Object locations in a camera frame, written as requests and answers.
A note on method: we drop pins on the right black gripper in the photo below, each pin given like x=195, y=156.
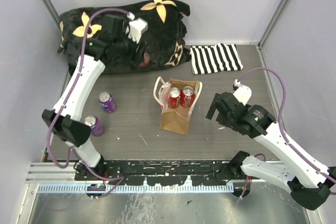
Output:
x=220, y=119

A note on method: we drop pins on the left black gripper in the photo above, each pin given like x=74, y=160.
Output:
x=136, y=58

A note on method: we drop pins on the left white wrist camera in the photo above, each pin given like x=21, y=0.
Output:
x=136, y=28

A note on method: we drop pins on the brown canvas bag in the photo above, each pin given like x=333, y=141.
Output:
x=175, y=120

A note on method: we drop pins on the purple soda can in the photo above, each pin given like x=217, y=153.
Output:
x=107, y=102
x=96, y=127

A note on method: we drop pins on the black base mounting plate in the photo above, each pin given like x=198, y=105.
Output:
x=170, y=173

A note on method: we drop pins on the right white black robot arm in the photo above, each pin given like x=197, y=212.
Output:
x=307, y=180

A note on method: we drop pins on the red cola can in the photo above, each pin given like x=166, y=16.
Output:
x=187, y=96
x=174, y=96
x=146, y=60

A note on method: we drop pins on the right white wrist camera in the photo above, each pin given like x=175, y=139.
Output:
x=241, y=92

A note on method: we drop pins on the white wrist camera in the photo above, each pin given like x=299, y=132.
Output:
x=136, y=28
x=241, y=92

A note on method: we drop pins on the black white striped cloth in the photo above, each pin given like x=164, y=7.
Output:
x=215, y=58

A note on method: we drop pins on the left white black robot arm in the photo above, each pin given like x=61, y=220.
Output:
x=99, y=40

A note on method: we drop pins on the white slotted cable duct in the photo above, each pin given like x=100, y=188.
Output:
x=126, y=189

